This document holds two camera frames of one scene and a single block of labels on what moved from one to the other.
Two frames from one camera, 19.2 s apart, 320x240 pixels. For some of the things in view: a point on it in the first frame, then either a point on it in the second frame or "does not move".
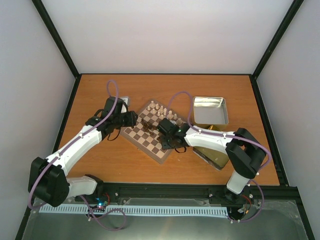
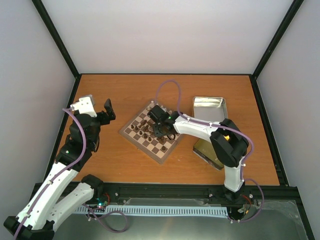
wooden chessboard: [145, 134] does not move
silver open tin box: [209, 111] does not move
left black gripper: [132, 121] → [106, 119]
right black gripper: [164, 145] → [157, 133]
